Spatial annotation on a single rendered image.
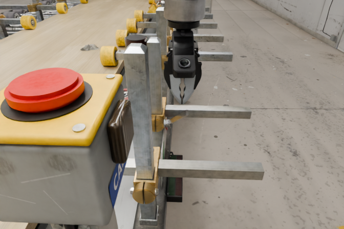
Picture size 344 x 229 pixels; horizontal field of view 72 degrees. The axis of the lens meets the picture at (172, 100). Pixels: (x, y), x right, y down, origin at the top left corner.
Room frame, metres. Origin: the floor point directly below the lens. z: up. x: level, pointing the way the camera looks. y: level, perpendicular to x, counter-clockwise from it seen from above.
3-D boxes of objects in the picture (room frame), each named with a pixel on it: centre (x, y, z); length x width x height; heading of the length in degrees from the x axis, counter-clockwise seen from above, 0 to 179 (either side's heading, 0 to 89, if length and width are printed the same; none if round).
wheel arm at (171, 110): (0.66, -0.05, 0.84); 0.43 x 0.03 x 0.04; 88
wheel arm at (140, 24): (1.42, -0.01, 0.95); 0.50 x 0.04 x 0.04; 88
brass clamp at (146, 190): (0.40, 0.06, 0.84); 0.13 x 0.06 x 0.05; 178
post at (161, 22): (0.88, 0.04, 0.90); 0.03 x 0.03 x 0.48; 88
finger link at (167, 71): (0.53, 0.00, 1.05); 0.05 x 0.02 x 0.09; 88
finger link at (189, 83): (0.55, -0.04, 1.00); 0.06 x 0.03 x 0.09; 178
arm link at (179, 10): (0.55, -0.02, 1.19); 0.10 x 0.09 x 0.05; 88
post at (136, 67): (0.38, 0.06, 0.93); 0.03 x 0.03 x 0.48; 88
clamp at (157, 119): (0.65, 0.05, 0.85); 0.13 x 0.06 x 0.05; 178
